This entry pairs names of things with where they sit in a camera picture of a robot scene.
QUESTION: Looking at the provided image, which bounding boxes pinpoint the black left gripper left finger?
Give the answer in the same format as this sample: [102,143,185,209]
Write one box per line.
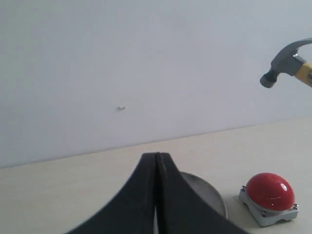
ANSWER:
[68,153,158,234]

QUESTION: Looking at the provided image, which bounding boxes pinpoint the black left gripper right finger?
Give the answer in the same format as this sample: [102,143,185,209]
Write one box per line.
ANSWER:
[156,153,246,234]

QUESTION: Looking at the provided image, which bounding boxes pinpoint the black yellow claw hammer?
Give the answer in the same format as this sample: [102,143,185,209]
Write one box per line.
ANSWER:
[260,38,312,88]

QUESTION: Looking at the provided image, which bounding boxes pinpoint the red dome push button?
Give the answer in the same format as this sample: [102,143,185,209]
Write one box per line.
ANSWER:
[238,173,298,227]

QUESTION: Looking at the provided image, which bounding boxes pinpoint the round stainless steel plate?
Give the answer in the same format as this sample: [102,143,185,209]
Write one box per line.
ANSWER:
[181,172,228,219]

